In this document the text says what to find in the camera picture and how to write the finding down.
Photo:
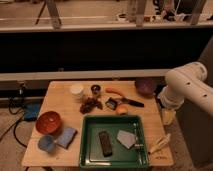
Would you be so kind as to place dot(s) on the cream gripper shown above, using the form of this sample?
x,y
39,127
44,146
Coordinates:
x,y
167,116

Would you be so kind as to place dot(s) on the black handled brush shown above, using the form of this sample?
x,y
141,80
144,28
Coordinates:
x,y
113,103

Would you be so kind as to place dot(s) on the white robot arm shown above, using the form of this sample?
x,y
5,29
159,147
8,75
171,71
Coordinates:
x,y
185,82

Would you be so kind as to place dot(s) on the purple bowl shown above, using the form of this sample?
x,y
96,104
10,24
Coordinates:
x,y
145,86

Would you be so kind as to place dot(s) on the red bowl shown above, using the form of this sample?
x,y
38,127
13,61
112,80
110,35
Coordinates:
x,y
48,122

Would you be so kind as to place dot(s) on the yellow banana toy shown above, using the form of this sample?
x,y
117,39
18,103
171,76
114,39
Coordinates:
x,y
160,143

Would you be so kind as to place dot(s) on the orange fruit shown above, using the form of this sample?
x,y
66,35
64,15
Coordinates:
x,y
122,110

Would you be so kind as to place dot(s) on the grey folded cloth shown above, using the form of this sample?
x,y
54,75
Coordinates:
x,y
127,139

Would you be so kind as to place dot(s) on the orange carrot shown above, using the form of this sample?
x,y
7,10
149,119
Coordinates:
x,y
112,90

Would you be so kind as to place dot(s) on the dark brown block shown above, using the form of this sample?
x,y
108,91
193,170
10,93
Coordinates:
x,y
105,143

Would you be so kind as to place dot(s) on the small metal cup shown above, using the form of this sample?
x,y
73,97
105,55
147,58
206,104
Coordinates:
x,y
96,89

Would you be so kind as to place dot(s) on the green plastic tray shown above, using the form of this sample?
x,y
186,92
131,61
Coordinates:
x,y
91,154

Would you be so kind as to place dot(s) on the white cup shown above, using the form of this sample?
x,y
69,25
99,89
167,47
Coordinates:
x,y
77,90

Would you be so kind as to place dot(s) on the blue sponge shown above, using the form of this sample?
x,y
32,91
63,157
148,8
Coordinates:
x,y
66,137

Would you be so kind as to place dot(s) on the blue cup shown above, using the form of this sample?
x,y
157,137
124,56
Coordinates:
x,y
46,143

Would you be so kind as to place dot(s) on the blue box on floor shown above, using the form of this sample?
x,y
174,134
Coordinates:
x,y
31,111

